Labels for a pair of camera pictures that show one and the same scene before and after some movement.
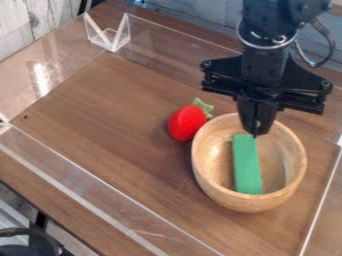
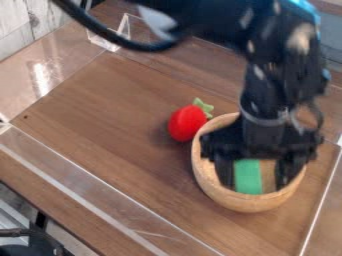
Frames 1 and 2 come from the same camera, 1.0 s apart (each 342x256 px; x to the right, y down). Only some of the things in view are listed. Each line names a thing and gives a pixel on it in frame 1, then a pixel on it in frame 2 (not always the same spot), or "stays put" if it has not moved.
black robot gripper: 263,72 to 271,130
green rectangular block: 247,171 stays put
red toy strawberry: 187,120 stays put
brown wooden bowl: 283,161 stays put
